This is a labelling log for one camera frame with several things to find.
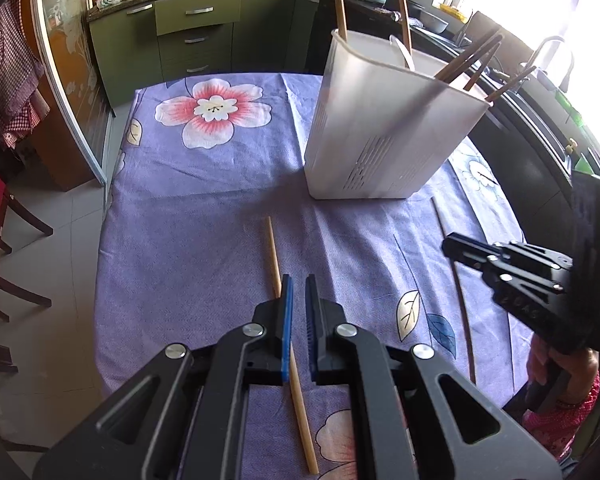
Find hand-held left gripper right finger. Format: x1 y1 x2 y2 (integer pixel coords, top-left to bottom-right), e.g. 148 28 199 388
305 274 564 480

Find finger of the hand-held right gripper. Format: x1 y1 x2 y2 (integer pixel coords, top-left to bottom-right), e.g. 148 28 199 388
480 257 567 307
442 232 572 274

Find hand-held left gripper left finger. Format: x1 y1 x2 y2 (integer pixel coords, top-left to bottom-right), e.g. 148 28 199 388
32 275 295 480

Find dark wooden chopstick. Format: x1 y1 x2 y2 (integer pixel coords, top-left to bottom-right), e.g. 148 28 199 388
431 199 477 385

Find light bamboo chopstick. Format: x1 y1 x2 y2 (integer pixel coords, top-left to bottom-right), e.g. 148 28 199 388
265 216 321 475

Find white plastic utensil holder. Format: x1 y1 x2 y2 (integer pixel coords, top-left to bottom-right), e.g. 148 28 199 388
304 28 493 201

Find clear plastic spoon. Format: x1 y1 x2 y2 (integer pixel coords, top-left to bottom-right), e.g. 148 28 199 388
389 34 415 68

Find person's right forearm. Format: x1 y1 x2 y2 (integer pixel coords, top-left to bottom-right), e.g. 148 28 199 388
522 375 600 461

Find person's right hand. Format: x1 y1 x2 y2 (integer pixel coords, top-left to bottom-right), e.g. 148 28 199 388
554 349 600 406

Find purple floral tablecloth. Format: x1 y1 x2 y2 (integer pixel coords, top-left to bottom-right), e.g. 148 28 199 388
94 72 531 480

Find green plastic object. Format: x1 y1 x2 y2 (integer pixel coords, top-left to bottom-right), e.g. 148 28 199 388
555 91 589 129

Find brown wooden chopstick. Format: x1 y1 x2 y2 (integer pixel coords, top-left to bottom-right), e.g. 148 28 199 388
434 27 503 82
462 35 505 92
331 0 349 42
484 65 537 102
396 0 414 69

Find tall steel faucet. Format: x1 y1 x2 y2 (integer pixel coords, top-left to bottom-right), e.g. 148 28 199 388
532 35 577 92

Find short steel faucet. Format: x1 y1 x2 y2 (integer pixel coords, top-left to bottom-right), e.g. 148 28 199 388
450 0 474 47

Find wooden cutting board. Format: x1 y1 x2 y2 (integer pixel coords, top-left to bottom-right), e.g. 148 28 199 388
467 10 506 56

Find yellow tray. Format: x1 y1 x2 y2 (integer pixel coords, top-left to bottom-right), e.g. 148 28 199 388
439 2 469 24

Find green lower cabinets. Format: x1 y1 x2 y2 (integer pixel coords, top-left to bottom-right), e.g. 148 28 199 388
86 0 326 109

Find printed glass sliding door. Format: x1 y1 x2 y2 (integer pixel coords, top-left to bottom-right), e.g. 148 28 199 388
30 0 117 192

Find red checked apron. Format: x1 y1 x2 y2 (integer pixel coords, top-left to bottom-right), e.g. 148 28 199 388
0 0 51 151

